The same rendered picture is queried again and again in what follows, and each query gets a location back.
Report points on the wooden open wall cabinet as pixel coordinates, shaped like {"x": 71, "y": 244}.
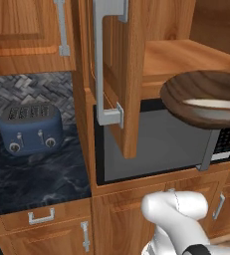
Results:
{"x": 186, "y": 56}

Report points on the black and silver microwave oven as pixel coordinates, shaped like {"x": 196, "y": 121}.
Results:
{"x": 159, "y": 146}

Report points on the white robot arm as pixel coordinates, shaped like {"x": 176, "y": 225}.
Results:
{"x": 183, "y": 215}

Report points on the dark brown wooden bowl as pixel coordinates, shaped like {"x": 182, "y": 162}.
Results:
{"x": 199, "y": 86}

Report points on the blue four-slot toaster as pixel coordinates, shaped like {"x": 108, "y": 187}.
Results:
{"x": 32, "y": 131}

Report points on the wooden closed wall cabinet door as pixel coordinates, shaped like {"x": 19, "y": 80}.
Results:
{"x": 20, "y": 33}

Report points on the wooden open cabinet door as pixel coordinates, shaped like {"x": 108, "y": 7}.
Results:
{"x": 129, "y": 66}

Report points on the wooden drawer front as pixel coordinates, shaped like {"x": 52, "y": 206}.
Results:
{"x": 13, "y": 220}

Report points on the wooden base cabinet door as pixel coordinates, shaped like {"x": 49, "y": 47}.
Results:
{"x": 119, "y": 225}
{"x": 226, "y": 222}
{"x": 43, "y": 242}

